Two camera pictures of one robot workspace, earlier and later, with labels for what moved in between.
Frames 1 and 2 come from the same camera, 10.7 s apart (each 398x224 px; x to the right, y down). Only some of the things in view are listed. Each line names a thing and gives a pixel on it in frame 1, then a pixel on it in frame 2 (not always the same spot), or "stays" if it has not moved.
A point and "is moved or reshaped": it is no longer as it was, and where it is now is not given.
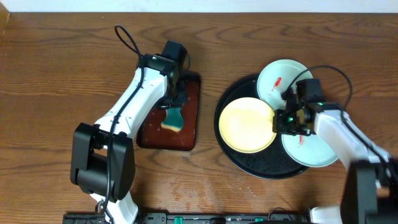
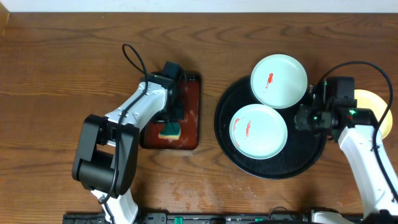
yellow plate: x=246 y=124 to x=367 y=100
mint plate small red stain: x=276 y=77 is moved or reshaped
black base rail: x=239 y=218 stays
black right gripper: x=278 y=126 to x=301 y=117
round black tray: x=272 y=163 stays
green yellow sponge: x=173 y=120 is moved or reshaped
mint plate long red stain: x=308 y=149 to x=258 y=131
